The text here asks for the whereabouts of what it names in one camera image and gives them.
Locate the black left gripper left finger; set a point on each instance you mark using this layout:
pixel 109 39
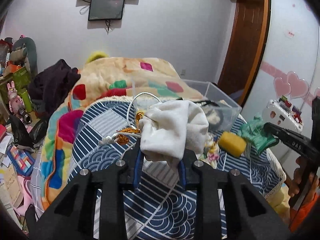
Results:
pixel 71 214

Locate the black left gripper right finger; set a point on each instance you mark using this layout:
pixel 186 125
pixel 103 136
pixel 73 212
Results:
pixel 247 213

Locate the green knitted glove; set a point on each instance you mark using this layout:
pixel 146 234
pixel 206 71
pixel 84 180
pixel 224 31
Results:
pixel 254 133

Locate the yellow cartoon print cloth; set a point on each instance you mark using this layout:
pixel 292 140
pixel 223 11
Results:
pixel 211 151

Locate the yellow green sponge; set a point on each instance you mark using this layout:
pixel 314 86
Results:
pixel 232 144

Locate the clear plastic storage box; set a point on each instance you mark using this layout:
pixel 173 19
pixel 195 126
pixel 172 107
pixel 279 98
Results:
pixel 221 111

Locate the white soft towel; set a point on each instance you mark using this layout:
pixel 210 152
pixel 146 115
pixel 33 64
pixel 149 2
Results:
pixel 168 129

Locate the person right hand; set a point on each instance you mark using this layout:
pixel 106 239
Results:
pixel 297 179

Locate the blue white patterned tablecloth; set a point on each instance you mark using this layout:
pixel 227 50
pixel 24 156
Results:
pixel 159 208

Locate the brown wooden door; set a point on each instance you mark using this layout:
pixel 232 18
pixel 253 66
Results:
pixel 245 48

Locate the pink rabbit plush toy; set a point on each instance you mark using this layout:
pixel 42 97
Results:
pixel 15 101

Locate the dark purple clothing pile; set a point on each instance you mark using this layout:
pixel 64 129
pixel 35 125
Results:
pixel 49 88

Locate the green cardboard box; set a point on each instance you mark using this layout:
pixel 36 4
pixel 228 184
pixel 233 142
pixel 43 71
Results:
pixel 21 79

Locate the colourful beige fleece blanket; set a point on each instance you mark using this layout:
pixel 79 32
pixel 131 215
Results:
pixel 110 79

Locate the grey green neck pillow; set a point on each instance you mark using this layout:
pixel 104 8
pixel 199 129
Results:
pixel 24 54

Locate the yellow round plush ball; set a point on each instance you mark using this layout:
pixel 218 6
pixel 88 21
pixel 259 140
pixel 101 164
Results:
pixel 96 55

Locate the small black wall monitor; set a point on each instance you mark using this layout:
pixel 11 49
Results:
pixel 102 10

